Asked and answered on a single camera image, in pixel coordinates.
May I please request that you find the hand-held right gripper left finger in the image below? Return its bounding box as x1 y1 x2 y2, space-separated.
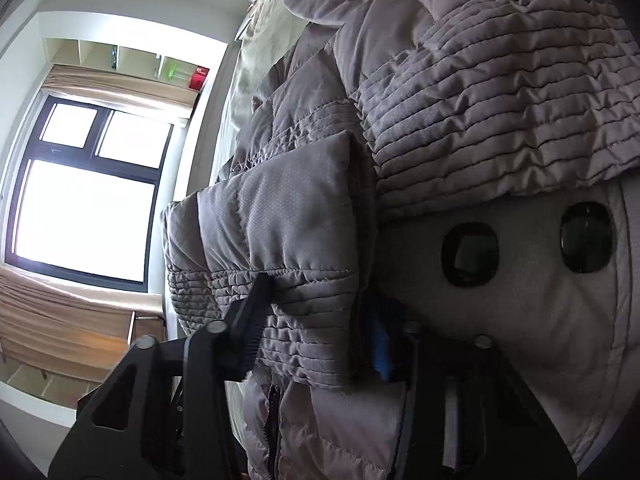
50 272 273 480

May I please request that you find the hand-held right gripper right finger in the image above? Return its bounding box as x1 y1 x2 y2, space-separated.
367 300 578 480

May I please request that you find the grey-brown quilted puffer jacket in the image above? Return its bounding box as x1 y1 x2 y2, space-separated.
160 0 640 480

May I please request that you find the beige curtain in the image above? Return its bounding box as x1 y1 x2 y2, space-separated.
40 64 202 122
0 262 137 386

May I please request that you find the black-framed window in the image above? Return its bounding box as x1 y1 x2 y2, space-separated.
0 94 174 287

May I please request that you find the white shelf unit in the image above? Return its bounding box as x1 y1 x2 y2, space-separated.
42 35 212 93
0 360 106 428

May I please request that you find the bed with beige sheet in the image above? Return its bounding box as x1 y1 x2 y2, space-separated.
212 0 321 183

